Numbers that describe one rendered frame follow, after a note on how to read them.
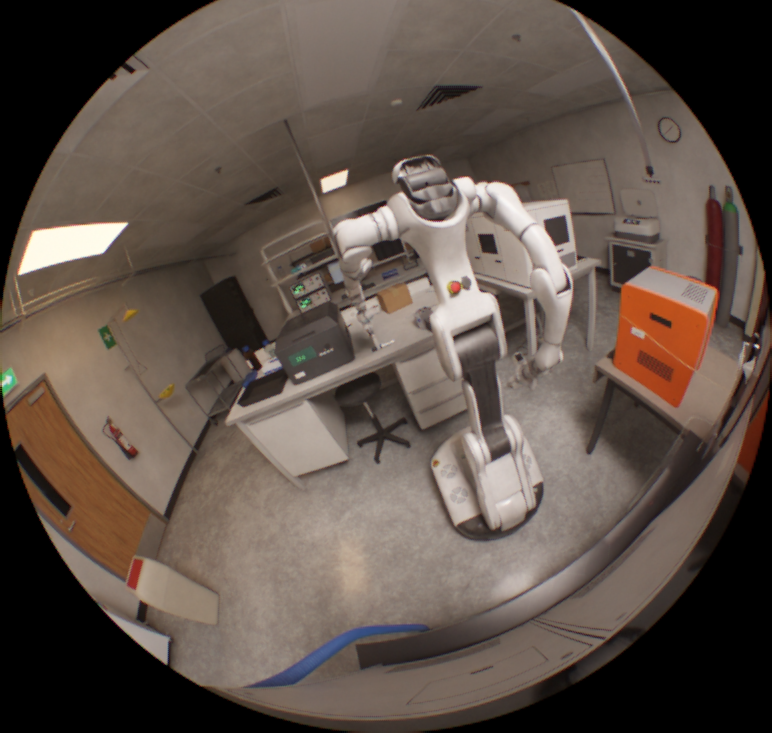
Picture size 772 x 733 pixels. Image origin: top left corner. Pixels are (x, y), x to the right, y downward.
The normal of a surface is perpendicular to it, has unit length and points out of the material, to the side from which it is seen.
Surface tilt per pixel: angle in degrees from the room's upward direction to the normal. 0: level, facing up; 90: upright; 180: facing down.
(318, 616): 0
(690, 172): 90
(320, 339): 90
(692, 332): 90
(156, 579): 84
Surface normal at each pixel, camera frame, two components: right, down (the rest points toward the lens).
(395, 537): -0.34, -0.83
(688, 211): -0.92, 0.39
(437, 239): -0.22, 0.85
